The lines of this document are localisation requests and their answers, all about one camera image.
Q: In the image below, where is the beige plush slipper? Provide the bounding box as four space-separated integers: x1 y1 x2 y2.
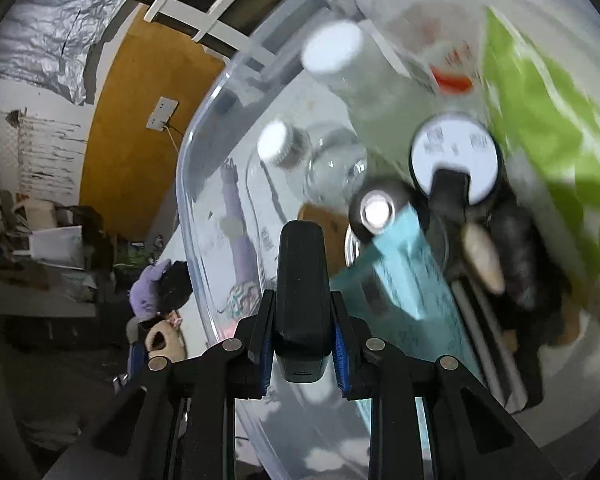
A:
145 321 187 363

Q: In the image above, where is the teal paper box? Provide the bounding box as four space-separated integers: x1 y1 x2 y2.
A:
330 206 483 380

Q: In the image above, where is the purple plush toy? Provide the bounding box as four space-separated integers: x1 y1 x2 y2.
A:
129 259 172 322

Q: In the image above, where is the patterned fabric ball toy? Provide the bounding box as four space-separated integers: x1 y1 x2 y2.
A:
220 158 261 320

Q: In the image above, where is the clear bottle white cap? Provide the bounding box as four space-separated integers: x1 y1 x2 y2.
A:
257 119 367 212

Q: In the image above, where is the white wall socket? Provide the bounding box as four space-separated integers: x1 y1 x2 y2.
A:
146 96 178 131

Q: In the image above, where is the black jar white lid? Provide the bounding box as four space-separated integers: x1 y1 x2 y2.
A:
408 113 503 206

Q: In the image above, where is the clear plastic storage bin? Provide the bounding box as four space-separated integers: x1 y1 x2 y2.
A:
176 0 600 479

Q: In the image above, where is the green plastic bag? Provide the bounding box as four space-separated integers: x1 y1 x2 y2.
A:
481 8 600 323

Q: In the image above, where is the black cloth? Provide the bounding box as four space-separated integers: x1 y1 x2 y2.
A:
158 260 193 315

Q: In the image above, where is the black rectangular device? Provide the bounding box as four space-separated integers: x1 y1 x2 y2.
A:
273 220 334 384

